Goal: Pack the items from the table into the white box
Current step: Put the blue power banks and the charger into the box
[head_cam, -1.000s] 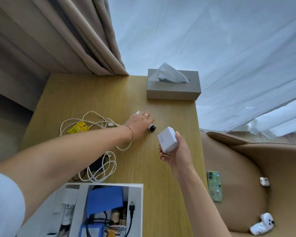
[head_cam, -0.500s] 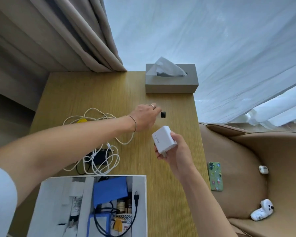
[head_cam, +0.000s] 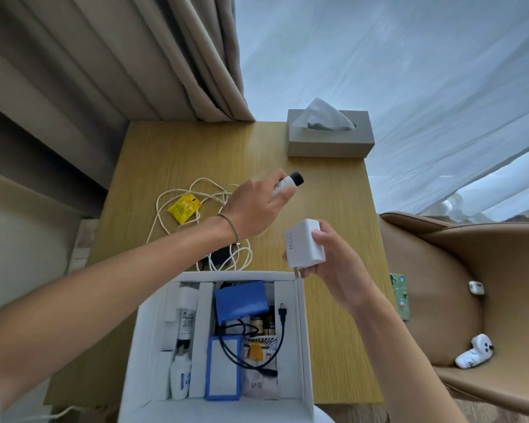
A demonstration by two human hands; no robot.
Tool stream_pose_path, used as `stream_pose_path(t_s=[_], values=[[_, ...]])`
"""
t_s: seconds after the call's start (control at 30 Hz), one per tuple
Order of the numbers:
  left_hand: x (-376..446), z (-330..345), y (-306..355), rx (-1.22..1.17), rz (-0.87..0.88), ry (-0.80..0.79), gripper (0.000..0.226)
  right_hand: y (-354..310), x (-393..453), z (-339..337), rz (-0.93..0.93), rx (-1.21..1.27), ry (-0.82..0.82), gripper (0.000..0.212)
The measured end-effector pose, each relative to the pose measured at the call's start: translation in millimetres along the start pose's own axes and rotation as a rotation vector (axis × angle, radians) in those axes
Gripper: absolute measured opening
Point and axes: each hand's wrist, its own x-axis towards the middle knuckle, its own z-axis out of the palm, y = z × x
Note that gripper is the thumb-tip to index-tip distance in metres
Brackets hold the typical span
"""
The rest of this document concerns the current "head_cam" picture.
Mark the person's right hand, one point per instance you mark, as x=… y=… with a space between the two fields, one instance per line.
x=341 y=268

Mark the person's left hand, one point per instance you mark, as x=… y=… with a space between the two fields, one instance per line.
x=251 y=209

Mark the person's right thumb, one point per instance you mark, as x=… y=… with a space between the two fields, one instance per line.
x=322 y=238

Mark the person's left thumb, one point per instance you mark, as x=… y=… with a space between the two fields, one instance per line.
x=284 y=197

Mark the small white bottle black cap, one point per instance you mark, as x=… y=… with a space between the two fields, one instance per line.
x=292 y=180

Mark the white power adapter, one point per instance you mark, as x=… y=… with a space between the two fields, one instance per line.
x=303 y=244

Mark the person's left forearm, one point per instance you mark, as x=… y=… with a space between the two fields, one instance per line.
x=106 y=295

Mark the person's right forearm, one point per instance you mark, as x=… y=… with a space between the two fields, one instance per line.
x=396 y=348

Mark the grey tissue box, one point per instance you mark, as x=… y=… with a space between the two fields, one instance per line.
x=330 y=143

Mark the black adapter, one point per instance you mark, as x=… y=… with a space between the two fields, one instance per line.
x=219 y=256

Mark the white tissue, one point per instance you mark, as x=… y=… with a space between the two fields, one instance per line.
x=324 y=114

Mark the phone with green case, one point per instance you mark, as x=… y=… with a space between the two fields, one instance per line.
x=401 y=297

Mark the yellow packet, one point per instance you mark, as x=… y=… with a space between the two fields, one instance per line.
x=184 y=209

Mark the blue pouch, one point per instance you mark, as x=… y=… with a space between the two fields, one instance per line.
x=241 y=301

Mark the small gold vials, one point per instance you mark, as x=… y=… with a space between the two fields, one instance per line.
x=259 y=325

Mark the white tube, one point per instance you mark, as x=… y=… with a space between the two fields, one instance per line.
x=186 y=312

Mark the patterned white pouch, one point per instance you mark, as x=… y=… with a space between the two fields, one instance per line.
x=260 y=385

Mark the white earbuds case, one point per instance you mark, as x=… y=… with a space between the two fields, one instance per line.
x=476 y=288

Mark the white sheer curtain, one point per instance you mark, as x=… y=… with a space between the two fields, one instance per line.
x=401 y=83

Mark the blue framed white card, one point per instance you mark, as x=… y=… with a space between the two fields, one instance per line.
x=223 y=370

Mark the tan leather chair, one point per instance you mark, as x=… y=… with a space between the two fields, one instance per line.
x=489 y=246

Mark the white handheld gadget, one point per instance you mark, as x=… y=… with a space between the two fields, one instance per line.
x=476 y=352

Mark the white squat bottle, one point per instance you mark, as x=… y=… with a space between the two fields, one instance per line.
x=180 y=376

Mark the white organizer box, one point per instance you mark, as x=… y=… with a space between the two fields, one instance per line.
x=158 y=392

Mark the beige curtain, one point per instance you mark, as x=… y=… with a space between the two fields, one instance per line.
x=92 y=61

